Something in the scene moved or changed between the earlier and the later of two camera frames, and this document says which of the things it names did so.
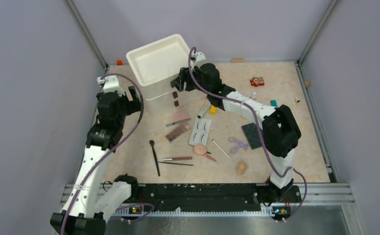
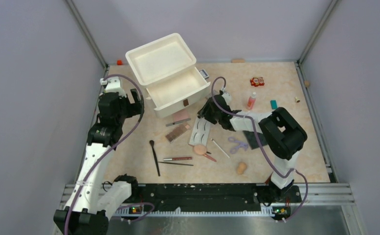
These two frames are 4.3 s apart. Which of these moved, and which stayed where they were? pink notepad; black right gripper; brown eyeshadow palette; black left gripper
Moved: black right gripper
Stayed: pink notepad; black left gripper; brown eyeshadow palette
